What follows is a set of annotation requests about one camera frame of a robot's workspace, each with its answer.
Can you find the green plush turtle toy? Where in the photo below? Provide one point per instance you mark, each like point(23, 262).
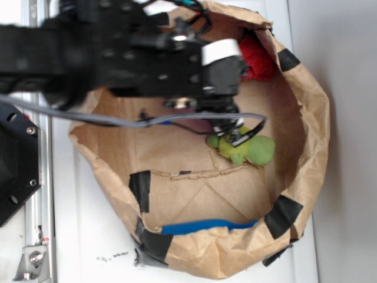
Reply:
point(259, 150)

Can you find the metal corner bracket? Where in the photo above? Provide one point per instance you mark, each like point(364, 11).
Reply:
point(34, 265)

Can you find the blue flat object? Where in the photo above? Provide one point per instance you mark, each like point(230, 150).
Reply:
point(191, 227)

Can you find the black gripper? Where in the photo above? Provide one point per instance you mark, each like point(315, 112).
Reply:
point(148, 62)

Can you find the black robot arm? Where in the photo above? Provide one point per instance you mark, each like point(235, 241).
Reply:
point(60, 58)

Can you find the brown paper bag bin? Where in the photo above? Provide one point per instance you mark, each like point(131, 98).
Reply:
point(164, 175)

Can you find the aluminium frame rail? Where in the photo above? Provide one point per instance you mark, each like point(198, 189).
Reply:
point(39, 209)

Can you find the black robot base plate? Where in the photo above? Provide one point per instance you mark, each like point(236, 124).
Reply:
point(19, 161)

